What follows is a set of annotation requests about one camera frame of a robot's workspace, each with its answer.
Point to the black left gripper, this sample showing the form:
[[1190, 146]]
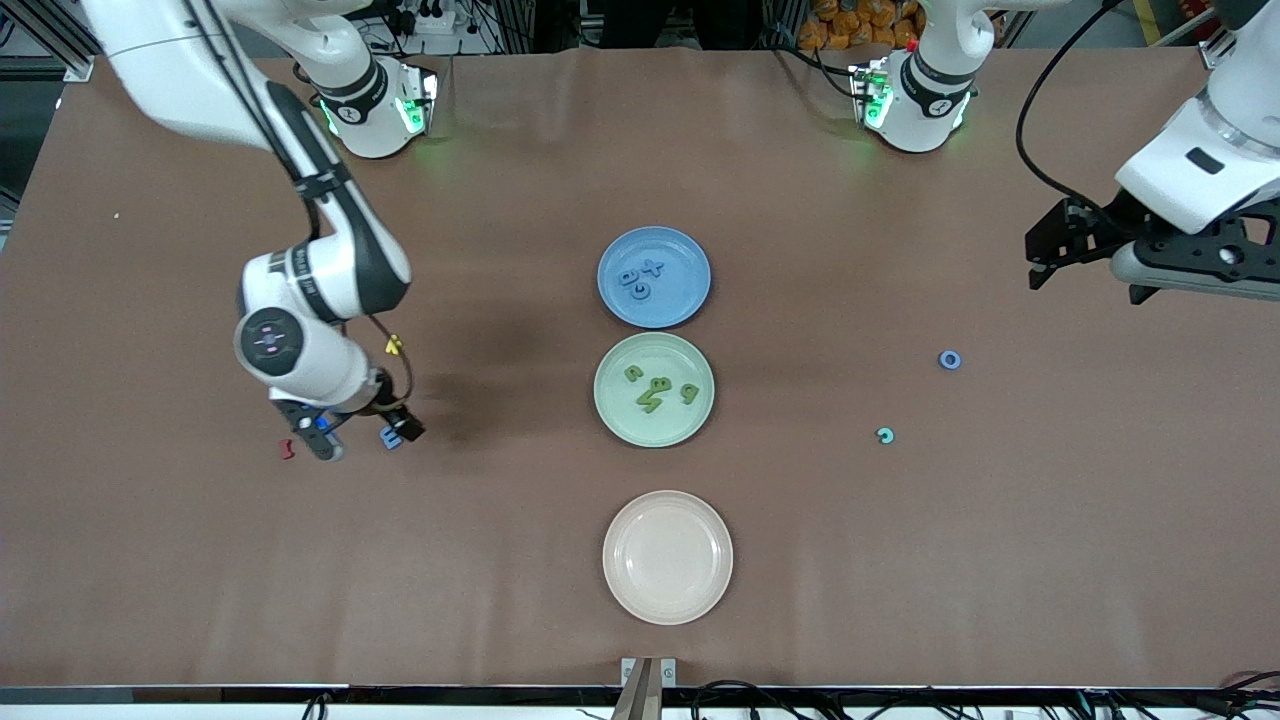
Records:
[[1094, 232]]

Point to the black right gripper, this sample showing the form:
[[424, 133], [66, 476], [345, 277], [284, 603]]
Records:
[[384, 400]]

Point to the blue letter E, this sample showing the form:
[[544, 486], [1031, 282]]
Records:
[[386, 438]]

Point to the green letter N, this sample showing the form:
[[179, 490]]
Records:
[[648, 403]]

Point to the green letter B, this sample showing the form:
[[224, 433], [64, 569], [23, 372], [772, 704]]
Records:
[[660, 385]]

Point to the blue letter G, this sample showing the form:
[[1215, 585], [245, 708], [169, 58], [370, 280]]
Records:
[[634, 296]]

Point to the blue letter a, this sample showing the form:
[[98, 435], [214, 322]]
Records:
[[628, 278]]

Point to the green letter g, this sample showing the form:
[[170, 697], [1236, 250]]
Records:
[[689, 397]]

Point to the blue letter X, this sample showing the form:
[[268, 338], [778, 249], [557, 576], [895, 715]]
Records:
[[653, 267]]

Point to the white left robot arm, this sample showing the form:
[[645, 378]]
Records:
[[1200, 180]]

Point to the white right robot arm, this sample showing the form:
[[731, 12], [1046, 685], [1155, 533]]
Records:
[[320, 365]]

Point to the blue letter O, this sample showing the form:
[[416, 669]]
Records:
[[942, 361]]

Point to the brown table cover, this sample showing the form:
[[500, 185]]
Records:
[[500, 600]]

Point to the green plate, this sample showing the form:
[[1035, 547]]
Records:
[[625, 425]]

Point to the beige plate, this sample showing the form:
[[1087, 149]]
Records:
[[667, 557]]

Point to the bag of oranges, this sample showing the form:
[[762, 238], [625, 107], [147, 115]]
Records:
[[860, 20]]

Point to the blue plate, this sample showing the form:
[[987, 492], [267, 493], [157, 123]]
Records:
[[685, 300]]

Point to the white power strip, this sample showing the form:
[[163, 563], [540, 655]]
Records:
[[432, 15]]

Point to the aluminium frame post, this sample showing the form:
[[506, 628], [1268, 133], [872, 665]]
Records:
[[1213, 55], [70, 66]]

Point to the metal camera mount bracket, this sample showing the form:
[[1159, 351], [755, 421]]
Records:
[[648, 690]]

